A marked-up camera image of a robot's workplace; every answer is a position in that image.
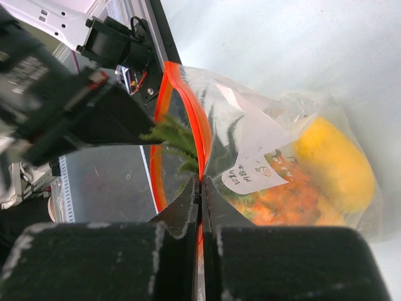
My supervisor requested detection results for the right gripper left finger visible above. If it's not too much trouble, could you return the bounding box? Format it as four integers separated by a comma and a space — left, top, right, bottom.
1, 179, 199, 300

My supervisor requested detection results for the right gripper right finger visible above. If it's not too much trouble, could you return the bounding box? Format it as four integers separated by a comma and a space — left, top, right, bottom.
202, 177, 390, 300

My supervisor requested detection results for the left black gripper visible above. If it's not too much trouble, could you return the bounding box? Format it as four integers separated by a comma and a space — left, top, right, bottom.
1, 67, 162, 166

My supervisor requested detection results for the green toy leafy vegetable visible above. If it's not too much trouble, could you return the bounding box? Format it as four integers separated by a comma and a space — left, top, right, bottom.
139, 87, 347, 227

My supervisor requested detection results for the clear zip top bag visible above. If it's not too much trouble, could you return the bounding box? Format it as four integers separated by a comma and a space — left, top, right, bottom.
149, 61, 383, 241

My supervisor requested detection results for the yellow toy mango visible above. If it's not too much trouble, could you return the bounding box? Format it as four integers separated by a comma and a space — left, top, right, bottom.
292, 117, 375, 214

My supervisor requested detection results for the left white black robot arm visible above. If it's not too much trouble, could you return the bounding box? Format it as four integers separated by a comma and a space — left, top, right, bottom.
1, 1, 159, 166

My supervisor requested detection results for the white slotted cable duct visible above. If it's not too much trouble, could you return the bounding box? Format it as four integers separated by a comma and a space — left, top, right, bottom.
50, 156, 75, 223

